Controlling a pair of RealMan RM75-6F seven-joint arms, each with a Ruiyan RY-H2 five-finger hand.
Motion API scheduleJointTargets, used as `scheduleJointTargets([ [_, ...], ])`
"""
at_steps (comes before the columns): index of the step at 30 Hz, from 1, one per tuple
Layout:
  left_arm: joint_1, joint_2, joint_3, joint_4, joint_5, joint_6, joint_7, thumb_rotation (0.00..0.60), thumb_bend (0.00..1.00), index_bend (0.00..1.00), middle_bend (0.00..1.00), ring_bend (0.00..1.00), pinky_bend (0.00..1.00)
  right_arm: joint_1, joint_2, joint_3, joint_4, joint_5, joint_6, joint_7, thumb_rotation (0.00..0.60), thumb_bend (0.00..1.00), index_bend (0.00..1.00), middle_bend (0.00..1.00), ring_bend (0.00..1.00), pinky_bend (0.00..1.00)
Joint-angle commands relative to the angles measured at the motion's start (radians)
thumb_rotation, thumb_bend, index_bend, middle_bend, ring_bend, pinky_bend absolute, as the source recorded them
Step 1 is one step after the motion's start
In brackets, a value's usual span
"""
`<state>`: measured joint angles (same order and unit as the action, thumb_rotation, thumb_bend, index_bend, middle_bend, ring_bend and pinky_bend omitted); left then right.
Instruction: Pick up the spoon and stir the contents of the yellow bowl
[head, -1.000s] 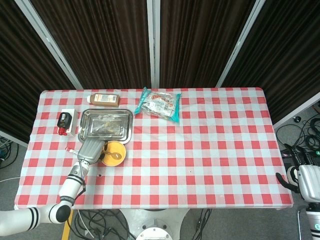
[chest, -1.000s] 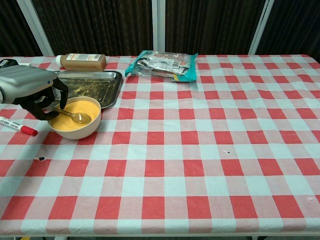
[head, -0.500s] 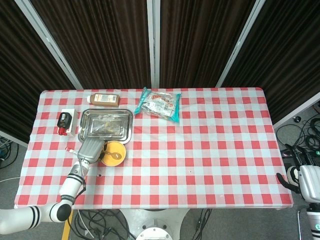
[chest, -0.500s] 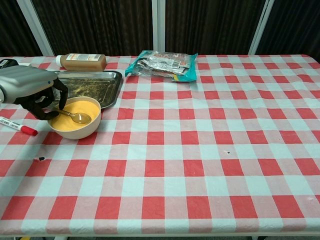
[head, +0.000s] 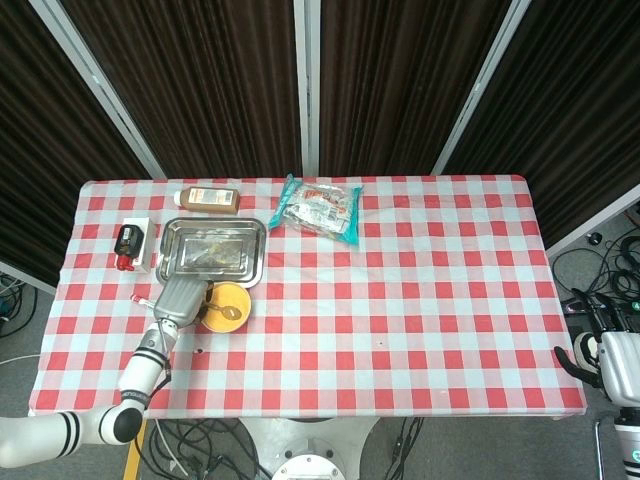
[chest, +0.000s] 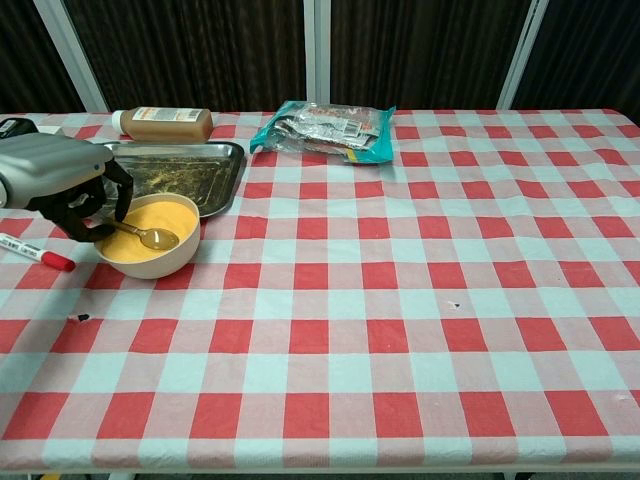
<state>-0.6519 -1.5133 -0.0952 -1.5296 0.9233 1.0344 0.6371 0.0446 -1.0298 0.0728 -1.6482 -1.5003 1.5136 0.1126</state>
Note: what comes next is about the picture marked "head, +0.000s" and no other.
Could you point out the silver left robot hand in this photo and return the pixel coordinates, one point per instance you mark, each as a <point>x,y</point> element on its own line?
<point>177,302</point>

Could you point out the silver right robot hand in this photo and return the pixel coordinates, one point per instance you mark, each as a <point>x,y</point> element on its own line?
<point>620,365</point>

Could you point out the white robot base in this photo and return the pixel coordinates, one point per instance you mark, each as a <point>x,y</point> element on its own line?
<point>310,445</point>

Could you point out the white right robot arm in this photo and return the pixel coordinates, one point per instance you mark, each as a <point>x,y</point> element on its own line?
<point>627,440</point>

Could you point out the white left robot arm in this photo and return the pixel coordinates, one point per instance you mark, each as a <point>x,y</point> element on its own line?
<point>140,370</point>

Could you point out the white marker red cap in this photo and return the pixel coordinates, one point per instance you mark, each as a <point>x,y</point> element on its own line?
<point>142,301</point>

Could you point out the white black sneaker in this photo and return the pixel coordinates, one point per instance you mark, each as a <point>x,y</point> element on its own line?
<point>585,347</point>

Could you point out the black red device on box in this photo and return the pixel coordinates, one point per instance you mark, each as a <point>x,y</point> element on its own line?
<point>149,245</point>

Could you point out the stainless steel tray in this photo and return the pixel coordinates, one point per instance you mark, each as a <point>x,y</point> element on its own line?
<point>215,245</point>

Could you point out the black power strip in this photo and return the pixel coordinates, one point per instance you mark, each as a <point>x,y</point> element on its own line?
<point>575,306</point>

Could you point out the black red battery pack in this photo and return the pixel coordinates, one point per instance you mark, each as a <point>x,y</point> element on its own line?
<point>129,240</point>

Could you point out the brown bottle white cap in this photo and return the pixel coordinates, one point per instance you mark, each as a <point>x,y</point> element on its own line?
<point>210,200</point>

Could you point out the teal foil snack bag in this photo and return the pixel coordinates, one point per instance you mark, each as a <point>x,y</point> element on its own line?
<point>320,210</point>

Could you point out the red white checkered tablecloth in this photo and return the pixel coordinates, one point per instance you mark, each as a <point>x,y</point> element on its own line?
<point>375,325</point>

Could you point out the dark curtain partition panel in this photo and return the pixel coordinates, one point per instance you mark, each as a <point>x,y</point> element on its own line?
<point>565,115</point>
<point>400,85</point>
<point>200,85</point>
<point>40,150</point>

